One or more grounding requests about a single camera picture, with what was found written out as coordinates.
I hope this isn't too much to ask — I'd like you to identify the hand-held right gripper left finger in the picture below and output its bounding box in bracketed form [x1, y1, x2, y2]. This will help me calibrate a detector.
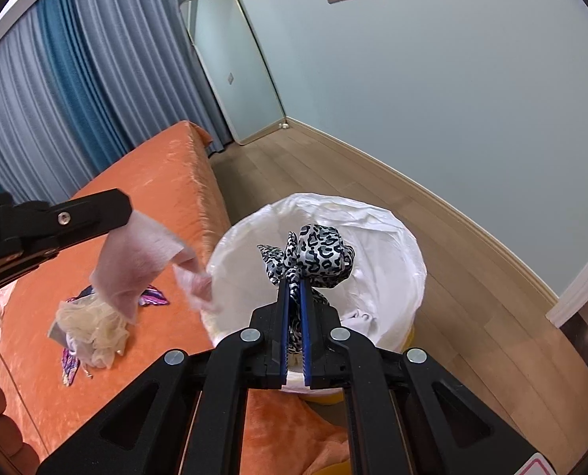
[37, 281, 295, 475]

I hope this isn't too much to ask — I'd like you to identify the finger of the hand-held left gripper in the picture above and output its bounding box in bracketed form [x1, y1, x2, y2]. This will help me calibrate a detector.
[13, 189, 133, 263]
[0, 251, 60, 302]

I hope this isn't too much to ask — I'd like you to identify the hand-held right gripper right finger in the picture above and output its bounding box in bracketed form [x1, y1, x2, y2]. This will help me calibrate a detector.
[300, 282, 529, 475]

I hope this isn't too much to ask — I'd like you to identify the pink wet wipe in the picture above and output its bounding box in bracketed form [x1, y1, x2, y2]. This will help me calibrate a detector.
[90, 210, 220, 327]

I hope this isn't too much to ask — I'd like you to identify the leopard print cloth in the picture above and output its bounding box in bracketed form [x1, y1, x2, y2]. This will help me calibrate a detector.
[257, 224, 357, 359]

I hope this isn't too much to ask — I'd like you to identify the bin with white bag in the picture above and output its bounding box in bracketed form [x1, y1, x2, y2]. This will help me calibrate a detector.
[206, 193, 428, 397]

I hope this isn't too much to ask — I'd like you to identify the grey card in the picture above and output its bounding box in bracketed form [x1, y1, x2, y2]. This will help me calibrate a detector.
[48, 319, 70, 345]

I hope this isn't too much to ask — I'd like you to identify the orange plush blanket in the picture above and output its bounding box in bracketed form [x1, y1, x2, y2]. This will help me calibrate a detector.
[0, 120, 354, 475]

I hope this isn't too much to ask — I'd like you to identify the cream mesh bath pouf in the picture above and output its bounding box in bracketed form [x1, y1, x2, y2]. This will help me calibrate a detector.
[57, 292, 131, 370]

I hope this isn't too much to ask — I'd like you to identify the grey pleated curtain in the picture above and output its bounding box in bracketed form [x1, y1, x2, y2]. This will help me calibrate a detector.
[0, 5, 99, 205]
[71, 0, 226, 155]

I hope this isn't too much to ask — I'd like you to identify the blue curtain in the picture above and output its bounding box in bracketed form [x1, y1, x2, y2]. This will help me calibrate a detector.
[36, 0, 133, 160]

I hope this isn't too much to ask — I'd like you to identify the orange padded headboard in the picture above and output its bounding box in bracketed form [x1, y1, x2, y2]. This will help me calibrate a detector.
[0, 341, 45, 475]

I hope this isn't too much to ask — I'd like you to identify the wooden baseboard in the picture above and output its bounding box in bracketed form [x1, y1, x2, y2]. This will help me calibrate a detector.
[284, 118, 560, 308]

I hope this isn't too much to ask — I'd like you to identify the standing floor mirror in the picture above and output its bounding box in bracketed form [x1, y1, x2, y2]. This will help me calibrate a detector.
[179, 0, 288, 146]

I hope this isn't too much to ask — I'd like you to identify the white door frame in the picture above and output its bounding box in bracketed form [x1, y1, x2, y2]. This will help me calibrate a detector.
[546, 237, 588, 328]

